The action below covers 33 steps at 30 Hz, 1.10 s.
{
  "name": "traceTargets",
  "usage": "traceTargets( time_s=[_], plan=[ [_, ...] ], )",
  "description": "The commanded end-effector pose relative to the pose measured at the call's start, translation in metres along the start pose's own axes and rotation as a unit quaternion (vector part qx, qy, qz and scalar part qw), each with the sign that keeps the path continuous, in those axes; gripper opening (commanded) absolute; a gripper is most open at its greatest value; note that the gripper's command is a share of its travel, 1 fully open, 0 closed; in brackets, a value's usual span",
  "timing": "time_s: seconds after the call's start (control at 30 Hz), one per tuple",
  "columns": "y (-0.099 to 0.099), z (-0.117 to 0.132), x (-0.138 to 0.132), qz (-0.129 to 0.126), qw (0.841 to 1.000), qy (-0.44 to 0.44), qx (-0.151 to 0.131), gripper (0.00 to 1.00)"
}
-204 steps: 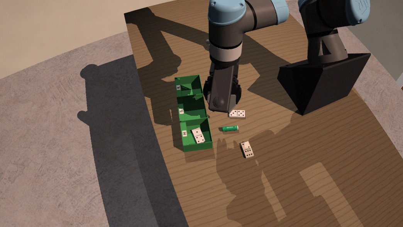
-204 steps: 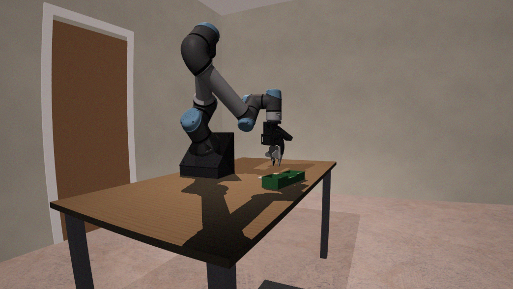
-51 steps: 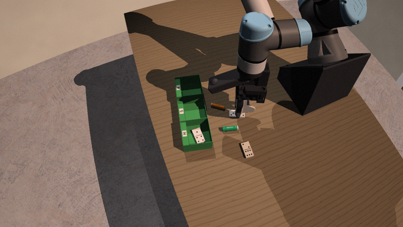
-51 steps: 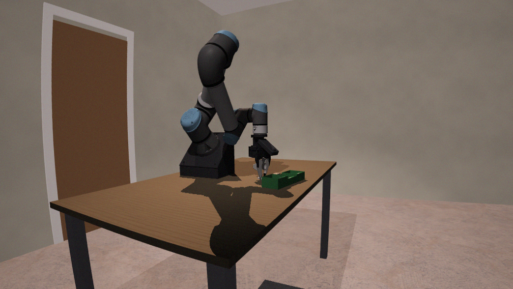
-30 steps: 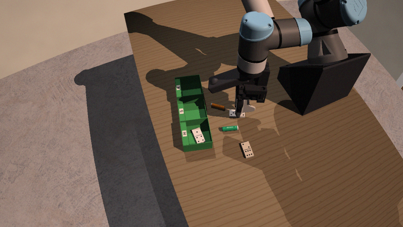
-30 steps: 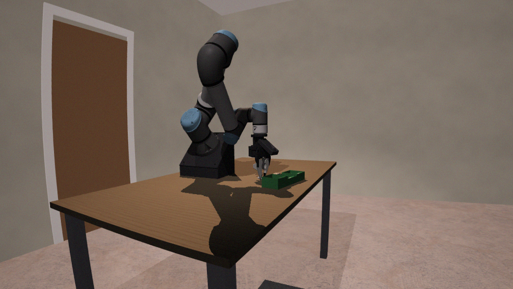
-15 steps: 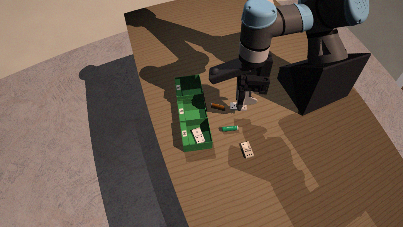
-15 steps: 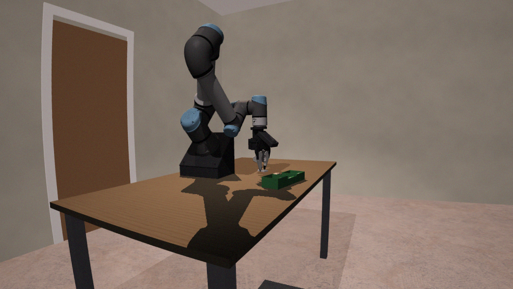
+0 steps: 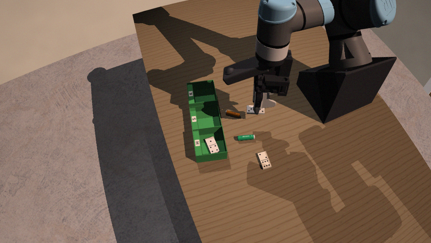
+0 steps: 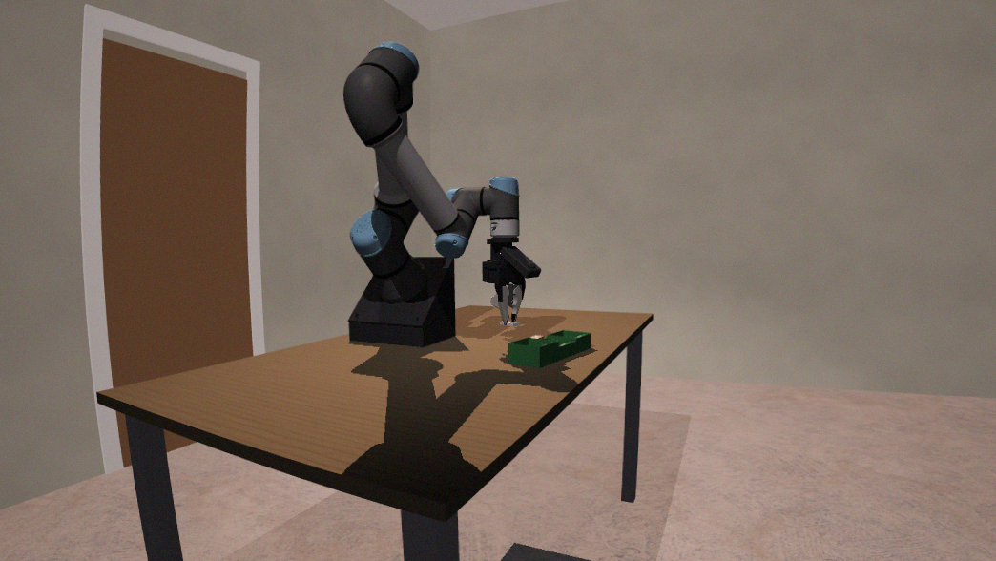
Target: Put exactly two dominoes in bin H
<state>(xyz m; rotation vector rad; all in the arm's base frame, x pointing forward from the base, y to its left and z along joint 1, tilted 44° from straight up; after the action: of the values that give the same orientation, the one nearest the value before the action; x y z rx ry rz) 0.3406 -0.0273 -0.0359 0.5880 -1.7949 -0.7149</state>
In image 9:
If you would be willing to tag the green battery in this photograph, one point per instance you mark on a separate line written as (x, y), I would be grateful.
(246, 137)

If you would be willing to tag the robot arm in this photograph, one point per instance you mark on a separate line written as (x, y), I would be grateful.
(343, 21)

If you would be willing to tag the green three-compartment bin rack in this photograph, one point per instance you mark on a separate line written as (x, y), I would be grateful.
(205, 120)

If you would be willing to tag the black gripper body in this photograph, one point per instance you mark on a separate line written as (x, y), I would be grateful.
(277, 79)

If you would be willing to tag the white domino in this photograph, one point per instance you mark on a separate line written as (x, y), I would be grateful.
(251, 111)
(212, 145)

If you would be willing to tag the cream domino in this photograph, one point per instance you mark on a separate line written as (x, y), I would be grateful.
(264, 160)

